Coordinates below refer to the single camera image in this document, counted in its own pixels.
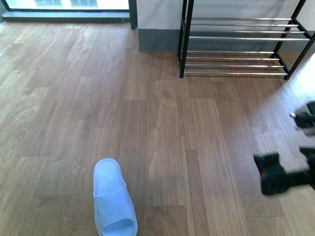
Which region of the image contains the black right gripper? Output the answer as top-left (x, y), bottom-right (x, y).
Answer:
top-left (253, 100), bottom-right (315, 196)

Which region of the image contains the light blue slipper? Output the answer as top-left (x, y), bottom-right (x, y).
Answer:
top-left (93, 158), bottom-right (138, 236)

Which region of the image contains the black metal shoe rack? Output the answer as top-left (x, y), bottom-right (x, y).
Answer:
top-left (177, 0), bottom-right (315, 80)

